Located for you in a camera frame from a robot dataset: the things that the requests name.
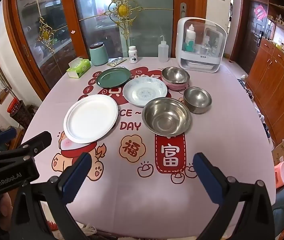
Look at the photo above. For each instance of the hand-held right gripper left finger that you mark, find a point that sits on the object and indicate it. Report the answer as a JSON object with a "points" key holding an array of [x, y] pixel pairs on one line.
{"points": [[76, 175]]}

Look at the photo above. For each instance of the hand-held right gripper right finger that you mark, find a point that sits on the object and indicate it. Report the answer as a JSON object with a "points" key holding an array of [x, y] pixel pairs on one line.
{"points": [[207, 175]]}

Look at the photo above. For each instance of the white round plate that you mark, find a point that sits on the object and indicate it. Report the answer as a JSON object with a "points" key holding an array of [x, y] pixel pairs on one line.
{"points": [[89, 117]]}

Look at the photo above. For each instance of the large steel bowl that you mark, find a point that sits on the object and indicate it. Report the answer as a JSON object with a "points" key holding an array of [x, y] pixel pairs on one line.
{"points": [[165, 117]]}

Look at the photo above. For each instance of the small steel bowl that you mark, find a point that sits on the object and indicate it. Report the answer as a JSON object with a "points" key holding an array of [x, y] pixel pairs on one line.
{"points": [[197, 98]]}

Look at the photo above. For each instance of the dark green plate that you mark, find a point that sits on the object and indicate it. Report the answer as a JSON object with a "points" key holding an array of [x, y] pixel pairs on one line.
{"points": [[113, 77]]}

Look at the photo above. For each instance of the pink steel bowl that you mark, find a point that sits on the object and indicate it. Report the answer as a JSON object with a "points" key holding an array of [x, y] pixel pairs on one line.
{"points": [[175, 76]]}

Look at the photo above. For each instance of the blue floral white plate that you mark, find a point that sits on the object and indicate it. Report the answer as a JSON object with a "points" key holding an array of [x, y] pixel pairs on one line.
{"points": [[144, 91]]}

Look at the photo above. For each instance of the person's left hand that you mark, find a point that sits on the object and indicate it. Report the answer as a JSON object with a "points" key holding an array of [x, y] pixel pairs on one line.
{"points": [[5, 205]]}

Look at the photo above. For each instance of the red plastic basket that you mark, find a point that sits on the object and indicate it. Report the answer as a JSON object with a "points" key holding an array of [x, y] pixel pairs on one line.
{"points": [[14, 106]]}

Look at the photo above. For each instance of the pink plastic stool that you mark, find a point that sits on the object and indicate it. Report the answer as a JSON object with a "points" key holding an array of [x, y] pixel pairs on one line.
{"points": [[281, 176]]}

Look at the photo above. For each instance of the green tissue box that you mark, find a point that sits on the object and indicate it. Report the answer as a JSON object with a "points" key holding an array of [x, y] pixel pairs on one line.
{"points": [[78, 67]]}

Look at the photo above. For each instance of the teal lidded jar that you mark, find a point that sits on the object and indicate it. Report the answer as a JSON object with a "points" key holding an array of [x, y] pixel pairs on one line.
{"points": [[98, 55]]}

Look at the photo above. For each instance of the gold door ornament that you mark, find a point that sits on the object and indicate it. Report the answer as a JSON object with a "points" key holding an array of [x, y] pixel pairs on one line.
{"points": [[122, 10], [44, 33]]}

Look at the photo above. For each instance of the silver blister pack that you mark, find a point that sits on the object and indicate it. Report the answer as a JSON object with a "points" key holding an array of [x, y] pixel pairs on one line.
{"points": [[116, 62]]}

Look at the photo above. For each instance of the white pill bottle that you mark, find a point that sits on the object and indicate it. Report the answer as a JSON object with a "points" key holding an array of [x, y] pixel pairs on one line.
{"points": [[133, 55]]}

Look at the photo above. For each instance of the small clear bottle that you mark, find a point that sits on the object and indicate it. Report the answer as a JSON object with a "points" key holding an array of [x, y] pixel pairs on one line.
{"points": [[206, 46]]}

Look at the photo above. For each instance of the clear glass sliding door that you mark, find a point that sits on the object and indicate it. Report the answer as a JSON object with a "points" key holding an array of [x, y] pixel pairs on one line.
{"points": [[56, 12]]}

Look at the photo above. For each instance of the clear squeeze wash bottle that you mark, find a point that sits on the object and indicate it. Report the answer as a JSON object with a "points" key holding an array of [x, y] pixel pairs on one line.
{"points": [[163, 52]]}

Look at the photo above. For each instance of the white bottle with teal base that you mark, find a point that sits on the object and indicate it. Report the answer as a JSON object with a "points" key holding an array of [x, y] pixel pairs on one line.
{"points": [[189, 38]]}

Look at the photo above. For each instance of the dark brown entry door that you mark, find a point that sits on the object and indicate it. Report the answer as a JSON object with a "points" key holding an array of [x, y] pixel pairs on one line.
{"points": [[250, 37]]}

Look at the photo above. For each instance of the white clear-lid storage box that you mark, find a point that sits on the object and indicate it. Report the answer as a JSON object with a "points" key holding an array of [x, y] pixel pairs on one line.
{"points": [[182, 32]]}

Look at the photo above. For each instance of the frosted glass sliding door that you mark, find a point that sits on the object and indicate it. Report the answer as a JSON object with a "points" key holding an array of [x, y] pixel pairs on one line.
{"points": [[152, 30]]}

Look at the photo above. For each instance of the pink door decoration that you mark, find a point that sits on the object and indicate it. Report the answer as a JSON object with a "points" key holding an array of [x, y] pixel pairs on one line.
{"points": [[260, 12]]}

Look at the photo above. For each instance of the wooden wall cabinet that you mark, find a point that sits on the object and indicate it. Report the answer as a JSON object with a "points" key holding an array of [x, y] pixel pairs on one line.
{"points": [[274, 85]]}

